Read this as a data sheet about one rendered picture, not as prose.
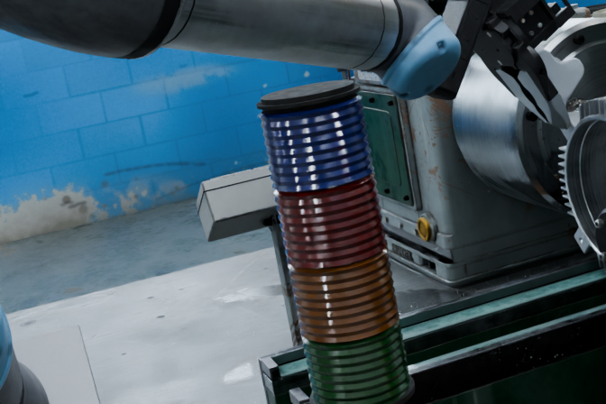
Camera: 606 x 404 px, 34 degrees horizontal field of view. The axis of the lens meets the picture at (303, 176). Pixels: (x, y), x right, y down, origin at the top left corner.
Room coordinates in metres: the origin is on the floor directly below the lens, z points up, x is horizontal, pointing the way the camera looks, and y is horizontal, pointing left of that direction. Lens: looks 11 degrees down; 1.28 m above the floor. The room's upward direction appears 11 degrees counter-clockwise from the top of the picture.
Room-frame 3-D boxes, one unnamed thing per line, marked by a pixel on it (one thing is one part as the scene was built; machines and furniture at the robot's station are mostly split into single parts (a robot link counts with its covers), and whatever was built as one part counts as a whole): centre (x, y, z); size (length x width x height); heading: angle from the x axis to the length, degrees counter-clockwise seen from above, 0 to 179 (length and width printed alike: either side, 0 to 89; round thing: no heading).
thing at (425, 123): (1.58, -0.27, 0.99); 0.35 x 0.31 x 0.37; 17
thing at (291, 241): (0.57, -0.01, 1.14); 0.06 x 0.06 x 0.04
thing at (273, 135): (0.57, -0.01, 1.19); 0.06 x 0.06 x 0.04
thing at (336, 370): (0.57, -0.01, 1.05); 0.06 x 0.06 x 0.04
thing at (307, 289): (0.57, -0.01, 1.10); 0.06 x 0.06 x 0.04
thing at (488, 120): (1.35, -0.34, 1.04); 0.37 x 0.25 x 0.25; 17
